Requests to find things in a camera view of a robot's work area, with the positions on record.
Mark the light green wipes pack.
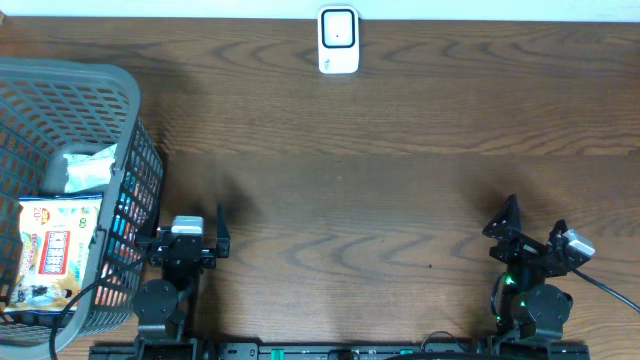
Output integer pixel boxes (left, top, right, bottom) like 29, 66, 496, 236
63, 145, 117, 193

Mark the yellow snack bag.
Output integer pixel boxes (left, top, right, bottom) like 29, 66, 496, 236
7, 194, 102, 313

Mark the white barcode scanner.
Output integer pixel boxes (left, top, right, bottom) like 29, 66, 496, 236
317, 5, 360, 75

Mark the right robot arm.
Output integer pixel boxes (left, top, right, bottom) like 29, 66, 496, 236
482, 194, 573, 344

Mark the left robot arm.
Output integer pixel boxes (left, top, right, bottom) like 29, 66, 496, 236
132, 207, 231, 359

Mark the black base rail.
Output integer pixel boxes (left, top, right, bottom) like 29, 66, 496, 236
88, 342, 590, 360

